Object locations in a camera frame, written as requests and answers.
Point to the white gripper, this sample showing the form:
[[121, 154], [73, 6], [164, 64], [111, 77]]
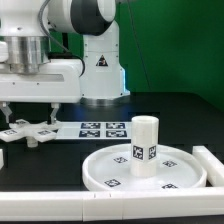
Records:
[[56, 82]]

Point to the white cross-shaped table base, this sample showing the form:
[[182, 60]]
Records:
[[33, 133]]

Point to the white round table top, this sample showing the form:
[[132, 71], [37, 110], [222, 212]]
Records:
[[123, 168]]

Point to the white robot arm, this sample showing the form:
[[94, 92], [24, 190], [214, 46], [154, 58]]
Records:
[[60, 51]]

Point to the white marker sheet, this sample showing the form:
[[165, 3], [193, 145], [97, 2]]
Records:
[[94, 130]]

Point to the white left fence block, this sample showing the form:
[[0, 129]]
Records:
[[1, 159]]

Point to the white front fence rail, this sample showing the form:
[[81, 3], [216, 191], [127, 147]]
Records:
[[95, 206]]

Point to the white fence rail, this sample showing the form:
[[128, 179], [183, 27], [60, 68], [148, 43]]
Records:
[[214, 168], [95, 206]]

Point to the white right fence rail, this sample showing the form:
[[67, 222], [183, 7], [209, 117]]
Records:
[[214, 168]]

